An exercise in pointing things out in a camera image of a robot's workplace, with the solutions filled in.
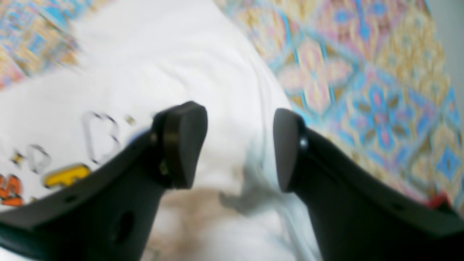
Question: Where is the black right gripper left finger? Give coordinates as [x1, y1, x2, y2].
[1, 101, 208, 261]

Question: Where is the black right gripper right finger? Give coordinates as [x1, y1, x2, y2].
[273, 108, 464, 261]

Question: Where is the white printed T-shirt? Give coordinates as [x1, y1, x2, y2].
[1, 0, 322, 261]

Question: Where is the patterned tile tablecloth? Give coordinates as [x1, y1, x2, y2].
[1, 0, 463, 217]

